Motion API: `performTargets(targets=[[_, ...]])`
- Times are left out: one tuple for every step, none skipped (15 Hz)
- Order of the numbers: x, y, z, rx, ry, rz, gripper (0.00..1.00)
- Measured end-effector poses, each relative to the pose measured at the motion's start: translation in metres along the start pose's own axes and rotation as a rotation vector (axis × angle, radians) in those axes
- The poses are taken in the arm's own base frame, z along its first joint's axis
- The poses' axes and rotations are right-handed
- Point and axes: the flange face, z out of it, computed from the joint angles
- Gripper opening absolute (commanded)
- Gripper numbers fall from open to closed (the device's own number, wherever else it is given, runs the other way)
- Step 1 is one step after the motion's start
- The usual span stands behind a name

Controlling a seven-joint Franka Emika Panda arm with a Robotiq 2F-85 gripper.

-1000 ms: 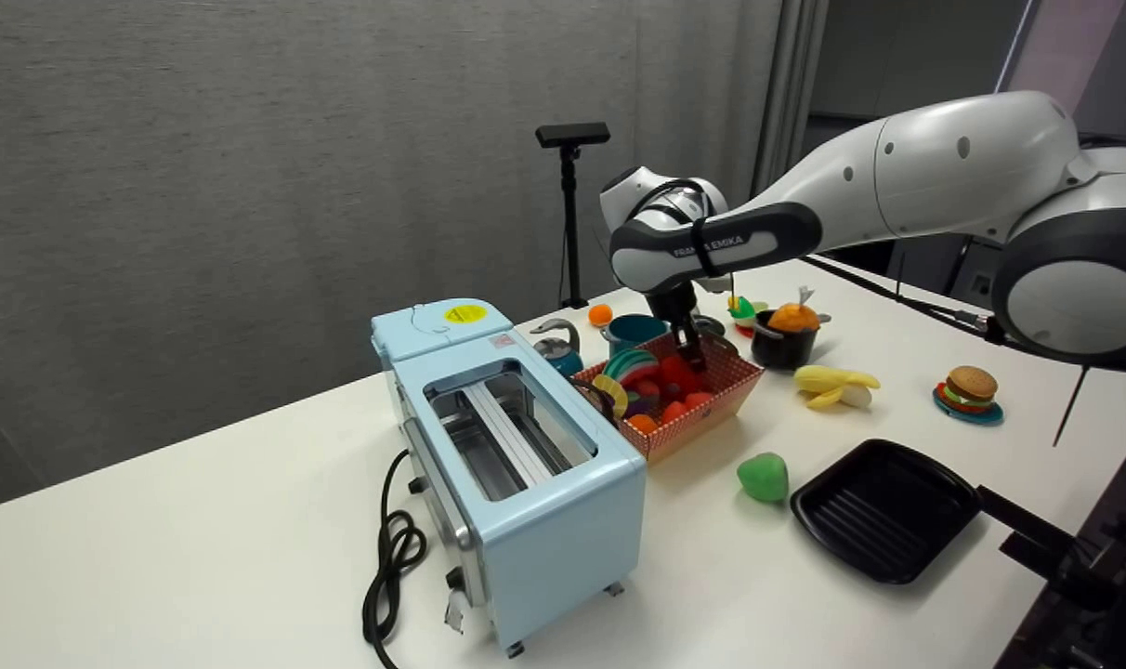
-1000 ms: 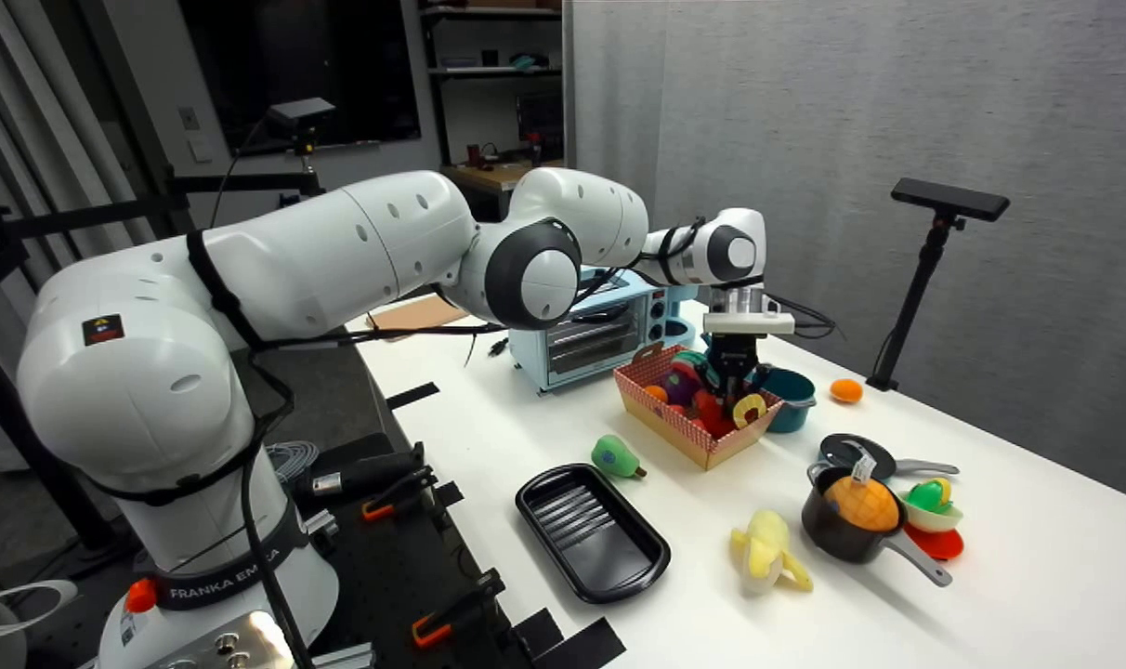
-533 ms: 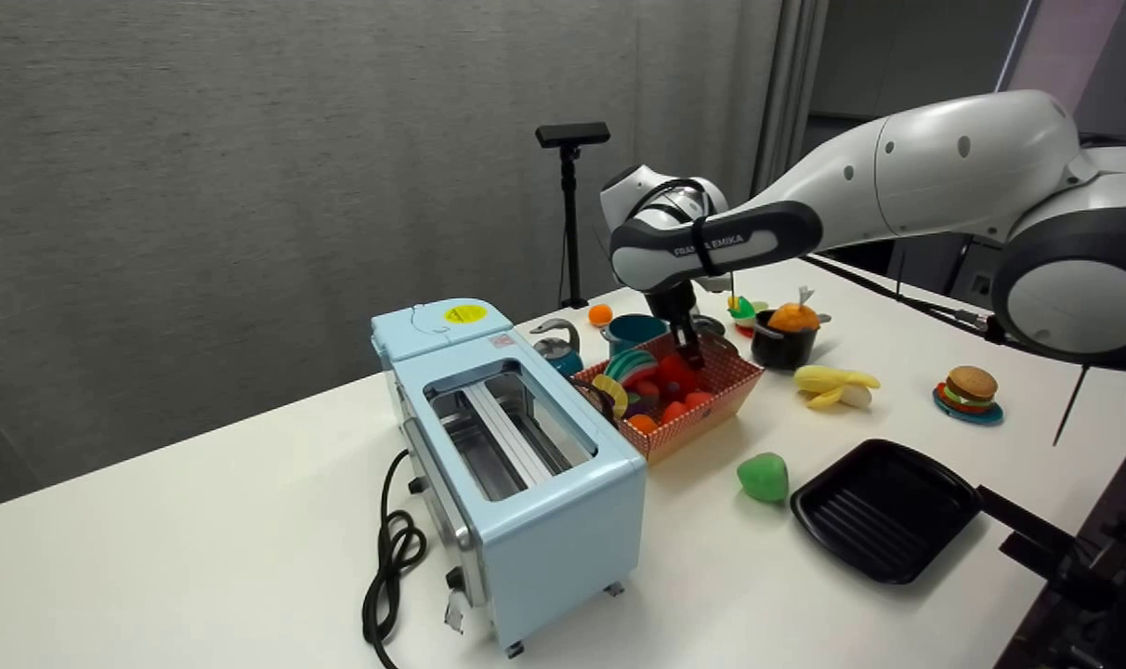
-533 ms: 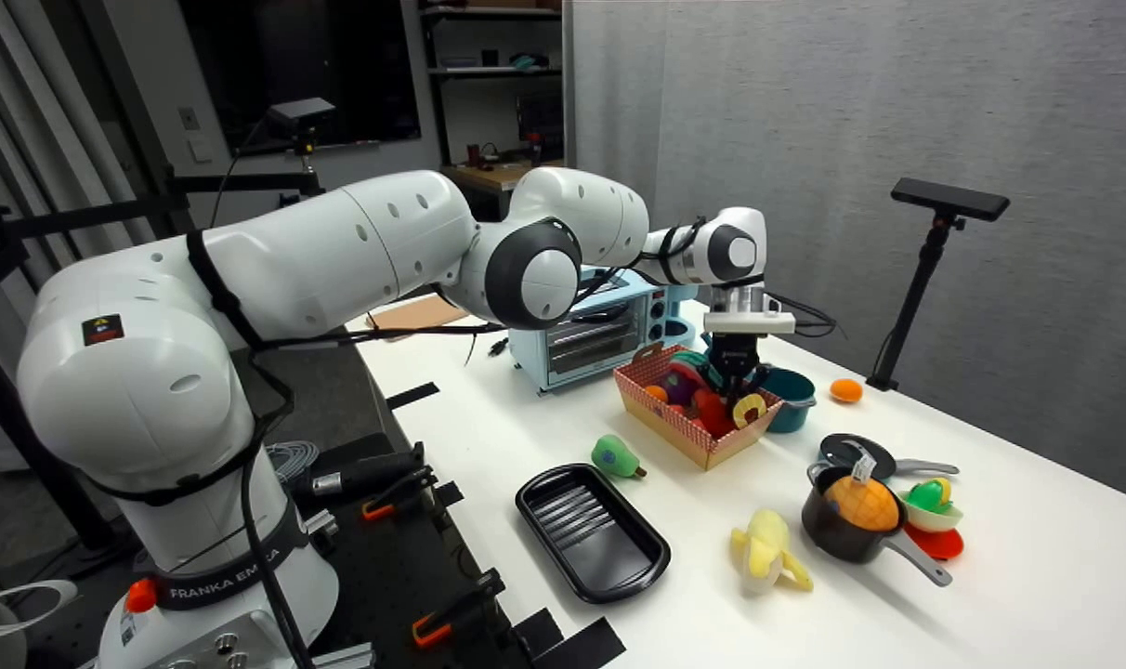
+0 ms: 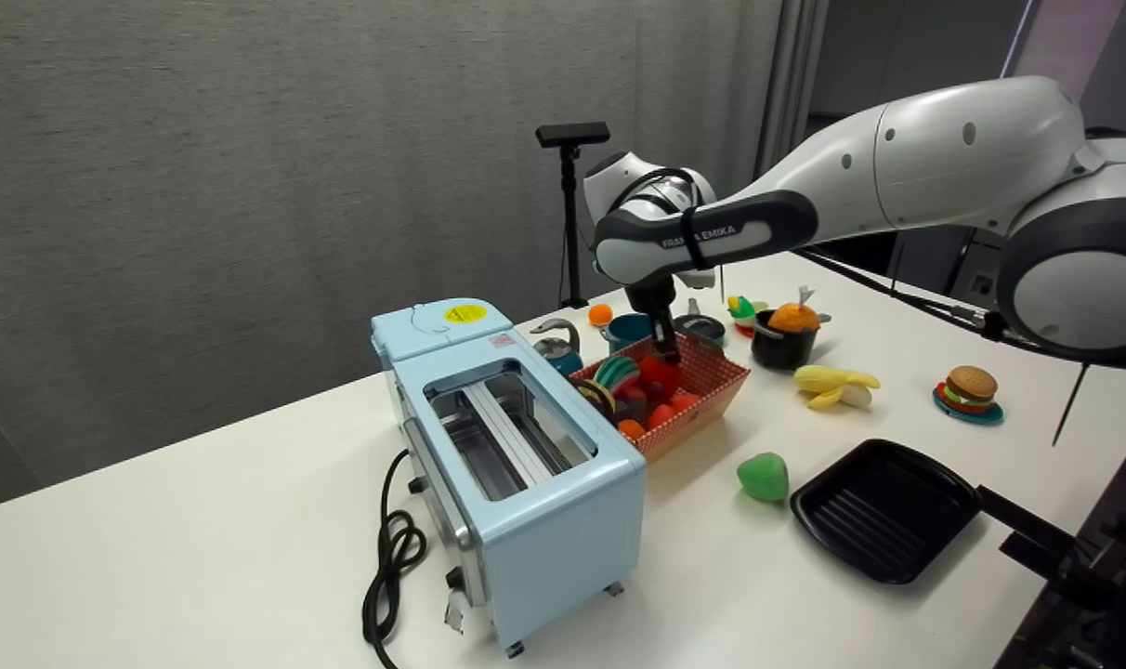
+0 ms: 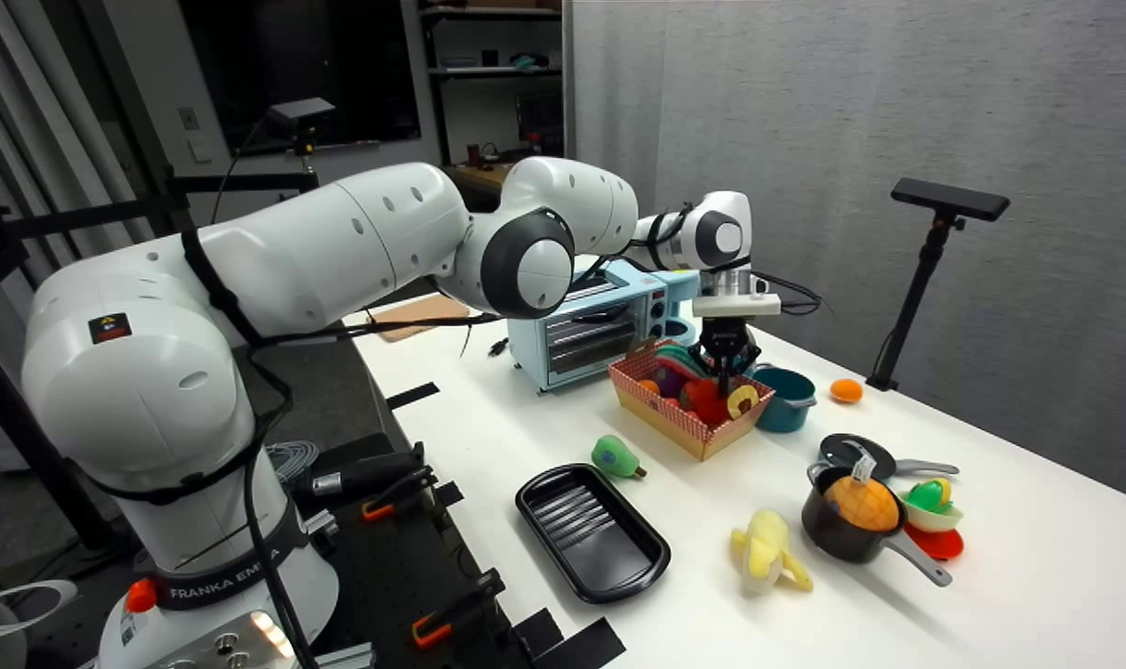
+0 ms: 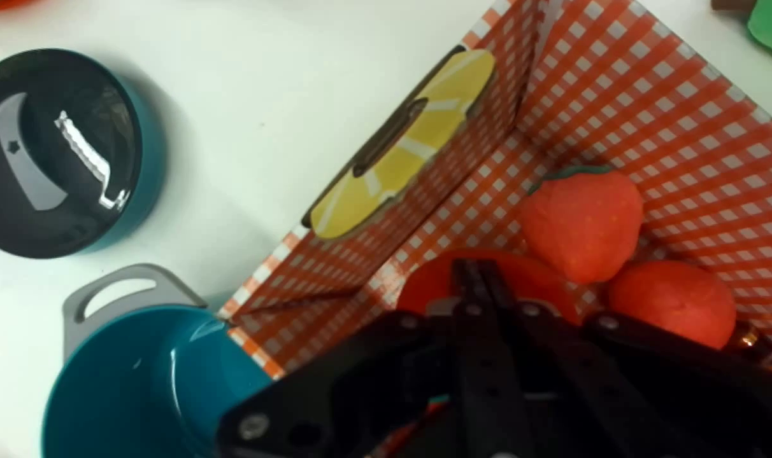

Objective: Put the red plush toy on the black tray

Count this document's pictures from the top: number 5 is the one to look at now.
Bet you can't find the light blue appliance yellow sticker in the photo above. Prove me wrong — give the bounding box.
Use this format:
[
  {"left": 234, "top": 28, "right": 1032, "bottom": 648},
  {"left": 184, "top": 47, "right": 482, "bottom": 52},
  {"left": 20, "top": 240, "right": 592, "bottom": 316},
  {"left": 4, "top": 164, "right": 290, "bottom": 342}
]
[{"left": 367, "top": 293, "right": 516, "bottom": 371}]

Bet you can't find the black camera on stand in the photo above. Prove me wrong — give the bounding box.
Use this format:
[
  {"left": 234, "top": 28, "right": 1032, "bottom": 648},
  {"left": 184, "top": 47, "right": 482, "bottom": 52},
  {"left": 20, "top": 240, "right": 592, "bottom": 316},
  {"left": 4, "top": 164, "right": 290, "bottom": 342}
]
[{"left": 532, "top": 120, "right": 615, "bottom": 312}]

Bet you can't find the light blue toaster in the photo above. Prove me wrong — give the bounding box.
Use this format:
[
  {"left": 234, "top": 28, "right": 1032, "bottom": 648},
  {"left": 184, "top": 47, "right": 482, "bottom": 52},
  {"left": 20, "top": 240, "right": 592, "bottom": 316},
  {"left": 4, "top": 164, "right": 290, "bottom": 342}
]
[{"left": 385, "top": 330, "right": 651, "bottom": 659}]

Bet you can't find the green plush pear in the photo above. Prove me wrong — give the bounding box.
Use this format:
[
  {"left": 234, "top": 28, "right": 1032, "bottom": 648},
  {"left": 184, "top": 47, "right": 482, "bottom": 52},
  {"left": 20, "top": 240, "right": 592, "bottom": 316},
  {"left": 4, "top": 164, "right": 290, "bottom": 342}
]
[{"left": 731, "top": 451, "right": 795, "bottom": 508}]

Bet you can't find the plush burger toy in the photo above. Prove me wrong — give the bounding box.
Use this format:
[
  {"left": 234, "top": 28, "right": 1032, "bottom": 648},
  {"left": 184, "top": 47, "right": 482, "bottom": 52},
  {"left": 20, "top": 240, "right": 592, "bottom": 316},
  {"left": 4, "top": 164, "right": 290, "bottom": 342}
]
[{"left": 933, "top": 365, "right": 1004, "bottom": 415}]

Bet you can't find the teal toy bowl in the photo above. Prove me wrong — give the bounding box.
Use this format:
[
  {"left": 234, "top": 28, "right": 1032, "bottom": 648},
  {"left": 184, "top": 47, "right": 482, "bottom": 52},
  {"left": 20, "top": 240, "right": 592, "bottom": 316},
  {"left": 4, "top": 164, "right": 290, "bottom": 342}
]
[{"left": 603, "top": 312, "right": 653, "bottom": 354}]

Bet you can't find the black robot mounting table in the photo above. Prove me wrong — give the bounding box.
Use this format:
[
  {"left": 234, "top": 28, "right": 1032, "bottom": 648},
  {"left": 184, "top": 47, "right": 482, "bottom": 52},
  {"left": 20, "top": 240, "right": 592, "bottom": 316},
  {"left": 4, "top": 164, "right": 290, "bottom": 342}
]
[{"left": 991, "top": 411, "right": 1126, "bottom": 669}]

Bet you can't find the red plush tomato toy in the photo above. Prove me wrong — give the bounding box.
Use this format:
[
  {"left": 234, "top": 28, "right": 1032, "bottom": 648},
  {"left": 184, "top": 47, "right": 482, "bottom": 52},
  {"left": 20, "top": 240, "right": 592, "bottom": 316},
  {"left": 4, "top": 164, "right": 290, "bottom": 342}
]
[{"left": 636, "top": 354, "right": 683, "bottom": 401}]

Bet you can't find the grey curtain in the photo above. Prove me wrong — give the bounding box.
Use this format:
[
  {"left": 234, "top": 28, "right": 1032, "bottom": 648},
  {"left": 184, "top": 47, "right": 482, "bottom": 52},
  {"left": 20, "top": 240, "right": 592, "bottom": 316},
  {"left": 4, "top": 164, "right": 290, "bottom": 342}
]
[{"left": 0, "top": 0, "right": 825, "bottom": 514}]

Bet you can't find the teal toy plate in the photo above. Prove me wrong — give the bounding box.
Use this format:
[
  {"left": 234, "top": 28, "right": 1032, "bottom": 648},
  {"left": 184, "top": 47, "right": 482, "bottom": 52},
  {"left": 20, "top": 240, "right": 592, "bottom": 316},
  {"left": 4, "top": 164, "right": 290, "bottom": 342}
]
[{"left": 928, "top": 394, "right": 1007, "bottom": 429}]

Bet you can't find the teal toy kettle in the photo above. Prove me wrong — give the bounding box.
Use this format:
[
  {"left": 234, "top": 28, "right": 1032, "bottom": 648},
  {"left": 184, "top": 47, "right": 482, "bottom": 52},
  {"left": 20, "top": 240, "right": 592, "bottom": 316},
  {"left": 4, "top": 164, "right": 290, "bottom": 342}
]
[{"left": 527, "top": 316, "right": 586, "bottom": 380}]

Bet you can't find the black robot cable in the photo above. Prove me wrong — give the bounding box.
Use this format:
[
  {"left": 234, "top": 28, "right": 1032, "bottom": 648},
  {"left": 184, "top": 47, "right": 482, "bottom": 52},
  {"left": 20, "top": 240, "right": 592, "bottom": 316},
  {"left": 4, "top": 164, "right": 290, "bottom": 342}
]
[{"left": 808, "top": 244, "right": 1094, "bottom": 451}]

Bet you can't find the orange checkered cardboard box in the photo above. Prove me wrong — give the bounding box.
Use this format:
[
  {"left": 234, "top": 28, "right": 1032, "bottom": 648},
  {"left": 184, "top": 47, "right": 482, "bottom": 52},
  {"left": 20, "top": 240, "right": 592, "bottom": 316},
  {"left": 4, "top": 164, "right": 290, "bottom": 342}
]
[{"left": 570, "top": 324, "right": 760, "bottom": 467}]

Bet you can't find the black toaster power cord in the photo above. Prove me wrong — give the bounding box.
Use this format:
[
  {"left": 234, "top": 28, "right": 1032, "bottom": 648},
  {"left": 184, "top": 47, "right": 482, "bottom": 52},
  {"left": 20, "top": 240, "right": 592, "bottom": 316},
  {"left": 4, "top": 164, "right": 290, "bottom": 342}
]
[{"left": 358, "top": 447, "right": 433, "bottom": 669}]

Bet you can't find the yellow-rimmed plush fruit slice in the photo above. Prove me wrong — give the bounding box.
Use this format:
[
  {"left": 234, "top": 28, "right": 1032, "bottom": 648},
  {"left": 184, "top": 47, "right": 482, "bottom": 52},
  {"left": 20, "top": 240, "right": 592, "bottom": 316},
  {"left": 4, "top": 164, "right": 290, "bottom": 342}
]
[{"left": 580, "top": 374, "right": 627, "bottom": 422}]

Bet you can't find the black toy pot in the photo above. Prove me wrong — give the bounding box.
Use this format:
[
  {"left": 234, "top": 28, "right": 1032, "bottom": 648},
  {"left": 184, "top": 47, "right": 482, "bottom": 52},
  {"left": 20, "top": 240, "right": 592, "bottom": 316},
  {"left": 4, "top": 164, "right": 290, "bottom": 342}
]
[{"left": 748, "top": 308, "right": 831, "bottom": 374}]

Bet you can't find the black ridged tray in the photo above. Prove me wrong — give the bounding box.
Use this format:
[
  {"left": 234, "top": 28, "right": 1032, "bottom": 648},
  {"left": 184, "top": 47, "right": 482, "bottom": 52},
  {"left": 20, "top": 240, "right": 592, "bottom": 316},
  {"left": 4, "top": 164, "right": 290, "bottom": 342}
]
[{"left": 788, "top": 436, "right": 986, "bottom": 586}]

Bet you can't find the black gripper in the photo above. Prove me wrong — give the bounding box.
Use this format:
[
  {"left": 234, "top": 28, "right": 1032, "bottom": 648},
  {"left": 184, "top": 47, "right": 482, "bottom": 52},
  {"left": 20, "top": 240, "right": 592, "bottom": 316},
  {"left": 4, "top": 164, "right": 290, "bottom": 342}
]
[{"left": 627, "top": 271, "right": 689, "bottom": 365}]

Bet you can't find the yellow plush banana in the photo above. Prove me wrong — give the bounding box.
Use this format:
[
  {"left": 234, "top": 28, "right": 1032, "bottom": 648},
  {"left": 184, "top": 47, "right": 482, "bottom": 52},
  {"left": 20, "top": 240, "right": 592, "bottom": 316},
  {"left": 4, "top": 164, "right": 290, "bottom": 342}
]
[{"left": 791, "top": 359, "right": 883, "bottom": 415}]

